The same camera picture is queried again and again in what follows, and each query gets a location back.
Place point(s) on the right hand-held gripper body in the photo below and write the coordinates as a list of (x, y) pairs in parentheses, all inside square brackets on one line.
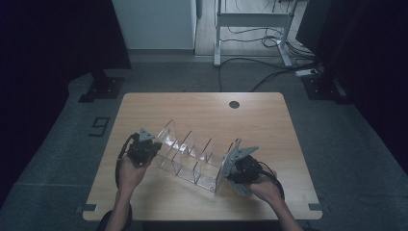
[(247, 170)]

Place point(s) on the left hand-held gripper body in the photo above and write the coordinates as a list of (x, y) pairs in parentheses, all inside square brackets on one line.
[(141, 154)]

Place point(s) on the grey striped cloth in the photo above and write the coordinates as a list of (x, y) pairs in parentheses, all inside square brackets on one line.
[(228, 163)]

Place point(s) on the clear acrylic divided organizer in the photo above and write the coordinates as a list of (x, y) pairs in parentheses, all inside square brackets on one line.
[(186, 160)]

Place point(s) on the person's left hand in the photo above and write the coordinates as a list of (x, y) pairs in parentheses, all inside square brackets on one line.
[(130, 176)]

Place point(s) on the person's right hand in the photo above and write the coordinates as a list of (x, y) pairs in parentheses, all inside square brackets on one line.
[(269, 191)]

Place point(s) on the black table grommet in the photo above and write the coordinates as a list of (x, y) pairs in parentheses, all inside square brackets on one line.
[(234, 104)]

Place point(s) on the grey tape strip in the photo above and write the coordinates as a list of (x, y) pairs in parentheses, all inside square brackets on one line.
[(314, 207), (89, 207)]

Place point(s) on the black stand base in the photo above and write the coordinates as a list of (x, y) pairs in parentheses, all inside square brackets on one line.
[(320, 89), (102, 88)]

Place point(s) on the white power strip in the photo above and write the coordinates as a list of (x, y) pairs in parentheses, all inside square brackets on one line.
[(306, 72)]

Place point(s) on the white cabinet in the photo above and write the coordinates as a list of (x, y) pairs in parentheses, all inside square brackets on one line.
[(154, 22)]

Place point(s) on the dark curtain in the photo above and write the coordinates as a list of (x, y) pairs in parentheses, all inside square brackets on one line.
[(369, 64), (48, 64)]

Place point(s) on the white desk frame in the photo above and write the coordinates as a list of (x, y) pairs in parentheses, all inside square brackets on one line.
[(253, 20)]

